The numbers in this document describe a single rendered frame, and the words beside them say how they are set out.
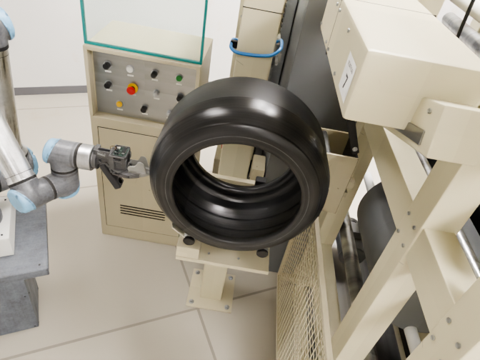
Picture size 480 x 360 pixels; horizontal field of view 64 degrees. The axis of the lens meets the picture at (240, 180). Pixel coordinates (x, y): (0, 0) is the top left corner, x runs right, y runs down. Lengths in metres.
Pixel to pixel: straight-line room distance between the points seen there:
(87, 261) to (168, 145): 1.54
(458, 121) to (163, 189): 0.85
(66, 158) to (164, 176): 0.37
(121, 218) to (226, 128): 1.59
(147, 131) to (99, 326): 1.08
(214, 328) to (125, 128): 1.20
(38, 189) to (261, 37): 0.91
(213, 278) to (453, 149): 1.68
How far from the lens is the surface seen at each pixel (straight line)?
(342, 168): 1.59
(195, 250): 1.50
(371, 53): 0.78
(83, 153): 1.40
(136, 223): 2.56
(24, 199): 1.43
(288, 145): 1.11
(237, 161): 1.65
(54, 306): 2.44
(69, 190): 1.51
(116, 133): 2.15
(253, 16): 1.38
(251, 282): 2.52
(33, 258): 1.87
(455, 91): 0.86
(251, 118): 1.09
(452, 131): 0.78
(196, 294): 2.40
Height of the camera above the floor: 2.00
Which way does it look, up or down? 39 degrees down
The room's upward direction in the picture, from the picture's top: 11 degrees clockwise
